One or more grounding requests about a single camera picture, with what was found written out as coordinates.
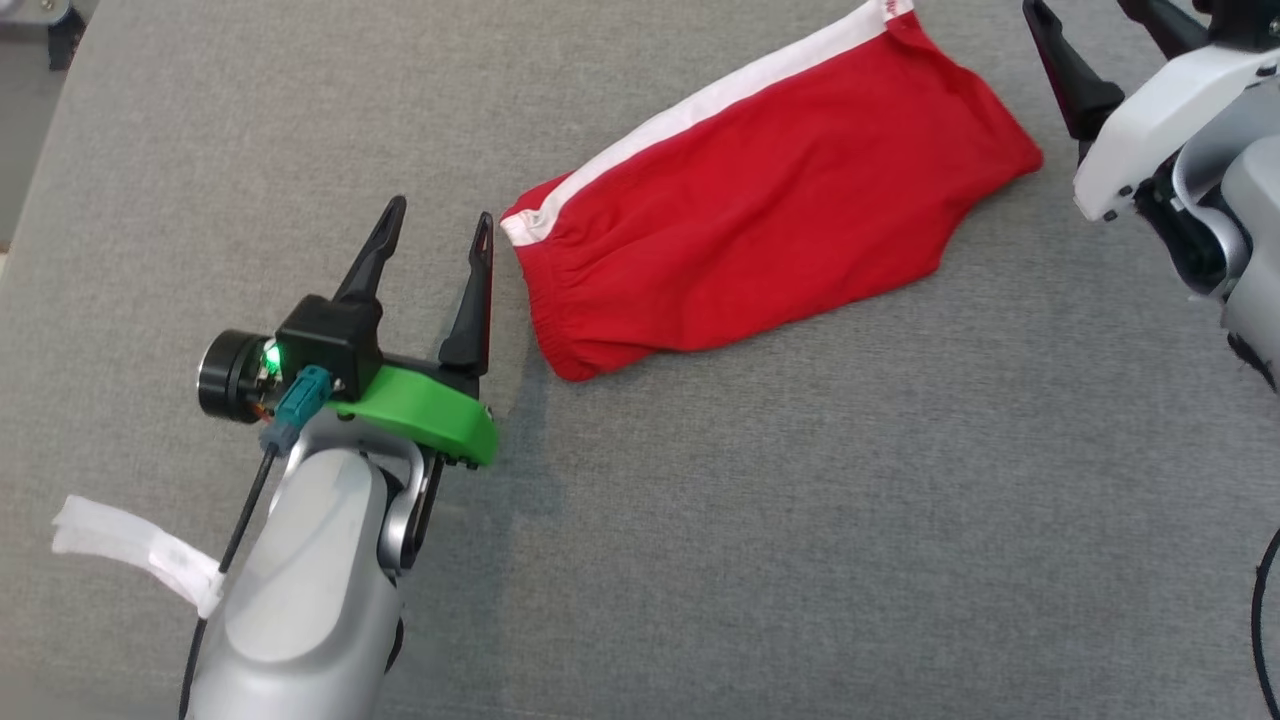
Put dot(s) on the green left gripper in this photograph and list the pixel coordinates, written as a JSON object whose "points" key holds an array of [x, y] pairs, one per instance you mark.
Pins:
{"points": [[430, 415]]}

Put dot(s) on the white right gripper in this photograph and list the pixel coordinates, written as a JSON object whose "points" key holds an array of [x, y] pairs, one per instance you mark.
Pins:
{"points": [[1160, 120]]}

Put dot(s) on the red shorts with white stripe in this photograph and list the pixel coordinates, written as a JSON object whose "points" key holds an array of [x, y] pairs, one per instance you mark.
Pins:
{"points": [[760, 210]]}

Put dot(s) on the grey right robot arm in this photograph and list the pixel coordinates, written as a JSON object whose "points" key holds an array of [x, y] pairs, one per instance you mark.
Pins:
{"points": [[1255, 230]]}

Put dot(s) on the white tape label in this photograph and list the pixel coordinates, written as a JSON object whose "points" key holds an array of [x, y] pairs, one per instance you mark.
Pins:
{"points": [[130, 545]]}

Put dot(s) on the grey fabric sofa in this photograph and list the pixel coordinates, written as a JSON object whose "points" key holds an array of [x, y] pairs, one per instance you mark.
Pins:
{"points": [[750, 550]]}

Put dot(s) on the grey black furniture base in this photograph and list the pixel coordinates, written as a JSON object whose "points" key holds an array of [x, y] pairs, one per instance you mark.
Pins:
{"points": [[50, 25]]}

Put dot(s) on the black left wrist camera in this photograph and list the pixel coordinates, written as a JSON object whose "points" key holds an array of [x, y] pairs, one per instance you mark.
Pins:
{"points": [[325, 340]]}

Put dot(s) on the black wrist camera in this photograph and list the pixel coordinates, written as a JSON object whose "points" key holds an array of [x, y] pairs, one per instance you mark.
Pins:
{"points": [[325, 340], [1245, 20]]}

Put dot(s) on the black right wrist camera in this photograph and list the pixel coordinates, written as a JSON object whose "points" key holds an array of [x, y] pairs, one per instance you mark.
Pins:
{"points": [[1245, 20]]}

